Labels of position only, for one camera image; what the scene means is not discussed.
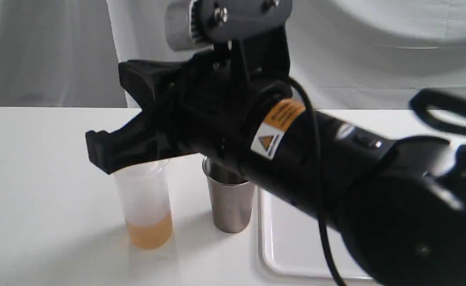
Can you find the translucent squeeze bottle amber liquid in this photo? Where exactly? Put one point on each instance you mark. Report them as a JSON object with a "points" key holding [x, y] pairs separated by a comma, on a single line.
{"points": [[145, 201]]}

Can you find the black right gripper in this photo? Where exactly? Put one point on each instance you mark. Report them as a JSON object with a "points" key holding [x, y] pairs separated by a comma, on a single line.
{"points": [[234, 105]]}

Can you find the grey fabric backdrop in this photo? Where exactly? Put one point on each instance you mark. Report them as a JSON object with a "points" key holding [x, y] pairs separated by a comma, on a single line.
{"points": [[351, 54]]}

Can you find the stainless steel cup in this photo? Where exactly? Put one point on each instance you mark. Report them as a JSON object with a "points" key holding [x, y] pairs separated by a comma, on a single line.
{"points": [[231, 197]]}

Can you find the white plastic tray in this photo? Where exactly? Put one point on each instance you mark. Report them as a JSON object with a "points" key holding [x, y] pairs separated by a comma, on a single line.
{"points": [[289, 239]]}

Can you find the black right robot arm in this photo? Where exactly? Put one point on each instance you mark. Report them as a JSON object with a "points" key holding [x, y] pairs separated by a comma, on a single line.
{"points": [[401, 221]]}

